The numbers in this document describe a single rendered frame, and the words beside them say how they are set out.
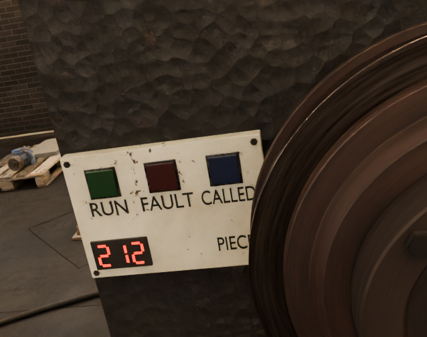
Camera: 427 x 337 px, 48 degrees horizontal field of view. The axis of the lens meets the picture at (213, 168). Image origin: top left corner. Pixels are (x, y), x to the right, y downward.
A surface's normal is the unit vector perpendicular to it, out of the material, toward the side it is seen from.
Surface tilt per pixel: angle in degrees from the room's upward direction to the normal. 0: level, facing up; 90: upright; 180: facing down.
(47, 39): 90
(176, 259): 90
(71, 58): 90
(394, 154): 43
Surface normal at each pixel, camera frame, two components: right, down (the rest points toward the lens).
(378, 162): -0.69, -0.44
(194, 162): -0.10, 0.34
